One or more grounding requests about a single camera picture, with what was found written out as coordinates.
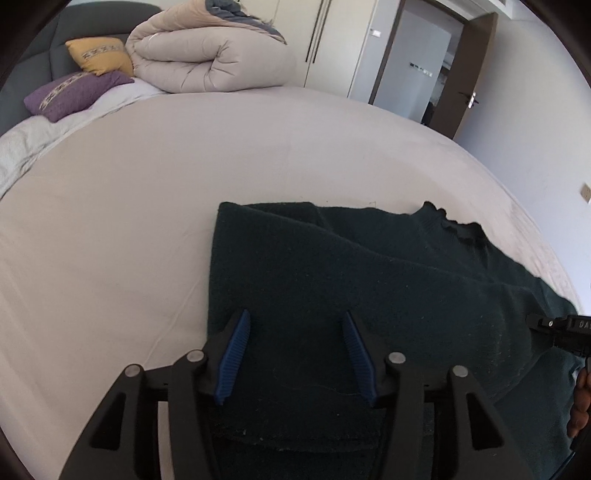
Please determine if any blue grey folded blanket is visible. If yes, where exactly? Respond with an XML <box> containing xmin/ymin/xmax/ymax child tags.
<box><xmin>205</xmin><ymin>0</ymin><xmax>288</xmax><ymax>45</ymax></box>

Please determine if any bed with white sheet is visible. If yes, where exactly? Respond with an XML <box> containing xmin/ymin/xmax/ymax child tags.
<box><xmin>0</xmin><ymin>85</ymin><xmax>583</xmax><ymax>480</ymax></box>

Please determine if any dark green sweater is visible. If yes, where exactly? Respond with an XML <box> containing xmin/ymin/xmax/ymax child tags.
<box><xmin>205</xmin><ymin>200</ymin><xmax>583</xmax><ymax>480</ymax></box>

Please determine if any cream wardrobe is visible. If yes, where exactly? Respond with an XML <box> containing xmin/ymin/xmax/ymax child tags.
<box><xmin>240</xmin><ymin>0</ymin><xmax>380</xmax><ymax>99</ymax></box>

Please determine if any purple patterned pillow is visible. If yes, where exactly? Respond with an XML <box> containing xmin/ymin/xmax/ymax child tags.
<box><xmin>23</xmin><ymin>71</ymin><xmax>136</xmax><ymax>123</ymax></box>

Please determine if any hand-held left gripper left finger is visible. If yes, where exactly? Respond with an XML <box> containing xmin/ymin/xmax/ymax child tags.
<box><xmin>58</xmin><ymin>308</ymin><xmax>252</xmax><ymax>480</ymax></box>

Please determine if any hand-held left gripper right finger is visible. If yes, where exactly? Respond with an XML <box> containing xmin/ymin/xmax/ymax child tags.
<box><xmin>341</xmin><ymin>311</ymin><xmax>539</xmax><ymax>480</ymax></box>

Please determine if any white pillow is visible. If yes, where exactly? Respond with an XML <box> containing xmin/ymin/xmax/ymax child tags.
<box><xmin>0</xmin><ymin>113</ymin><xmax>70</xmax><ymax>197</ymax></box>
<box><xmin>85</xmin><ymin>78</ymin><xmax>168</xmax><ymax>114</ymax></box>

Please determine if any grey padded headboard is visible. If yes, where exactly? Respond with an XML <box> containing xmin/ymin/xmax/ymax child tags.
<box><xmin>0</xmin><ymin>4</ymin><xmax>163</xmax><ymax>136</ymax></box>

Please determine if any brown wooden door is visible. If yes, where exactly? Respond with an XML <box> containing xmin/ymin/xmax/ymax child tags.
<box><xmin>431</xmin><ymin>11</ymin><xmax>500</xmax><ymax>141</ymax></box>

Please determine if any beige folded duvet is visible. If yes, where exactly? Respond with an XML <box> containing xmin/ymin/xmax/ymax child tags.
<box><xmin>125</xmin><ymin>0</ymin><xmax>297</xmax><ymax>94</ymax></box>

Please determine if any yellow patterned pillow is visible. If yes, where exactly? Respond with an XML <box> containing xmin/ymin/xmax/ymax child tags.
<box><xmin>65</xmin><ymin>37</ymin><xmax>136</xmax><ymax>77</ymax></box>

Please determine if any person's right hand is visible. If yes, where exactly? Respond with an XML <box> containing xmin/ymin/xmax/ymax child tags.
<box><xmin>566</xmin><ymin>368</ymin><xmax>591</xmax><ymax>439</ymax></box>

